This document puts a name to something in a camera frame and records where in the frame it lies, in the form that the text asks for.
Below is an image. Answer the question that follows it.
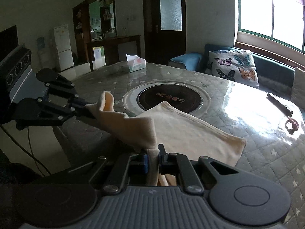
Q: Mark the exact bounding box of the cream beige garment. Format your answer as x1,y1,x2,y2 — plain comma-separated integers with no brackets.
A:
85,91,247,185

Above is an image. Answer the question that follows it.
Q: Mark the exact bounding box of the white refrigerator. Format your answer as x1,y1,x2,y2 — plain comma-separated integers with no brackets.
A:
53,24,74,71

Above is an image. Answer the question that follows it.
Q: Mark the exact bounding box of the dark wooden cabinet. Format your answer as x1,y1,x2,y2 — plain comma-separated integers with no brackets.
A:
72,0,141,71

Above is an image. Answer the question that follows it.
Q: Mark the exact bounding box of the round black induction cooker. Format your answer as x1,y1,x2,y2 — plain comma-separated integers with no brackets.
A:
122,80,211,118

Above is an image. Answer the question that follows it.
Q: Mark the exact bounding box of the tissue box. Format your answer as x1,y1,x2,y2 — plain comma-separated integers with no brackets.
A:
121,54,146,73

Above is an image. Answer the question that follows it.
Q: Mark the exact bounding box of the butterfly print pillow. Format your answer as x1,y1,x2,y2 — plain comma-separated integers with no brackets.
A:
206,50,259,88

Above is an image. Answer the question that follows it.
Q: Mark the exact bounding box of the black remote control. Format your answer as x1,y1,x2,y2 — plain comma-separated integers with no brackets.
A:
267,93,293,117

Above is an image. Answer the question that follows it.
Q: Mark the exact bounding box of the dark wooden door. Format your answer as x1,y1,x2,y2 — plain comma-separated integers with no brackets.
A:
143,0,186,65

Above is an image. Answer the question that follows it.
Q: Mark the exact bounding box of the dark teal sofa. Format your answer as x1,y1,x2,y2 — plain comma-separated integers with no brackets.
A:
167,43,305,101

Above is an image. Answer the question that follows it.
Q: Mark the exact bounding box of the beige cushion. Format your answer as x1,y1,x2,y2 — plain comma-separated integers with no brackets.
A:
291,67,305,108

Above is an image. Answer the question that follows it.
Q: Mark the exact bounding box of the green framed window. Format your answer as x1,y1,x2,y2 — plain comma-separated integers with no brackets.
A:
238,0,304,53

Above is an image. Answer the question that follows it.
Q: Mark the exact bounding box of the black cable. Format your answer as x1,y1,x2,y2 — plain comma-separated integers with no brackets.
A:
0,123,52,176

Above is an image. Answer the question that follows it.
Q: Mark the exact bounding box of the pink hair tie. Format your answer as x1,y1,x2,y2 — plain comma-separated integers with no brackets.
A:
284,116,300,135

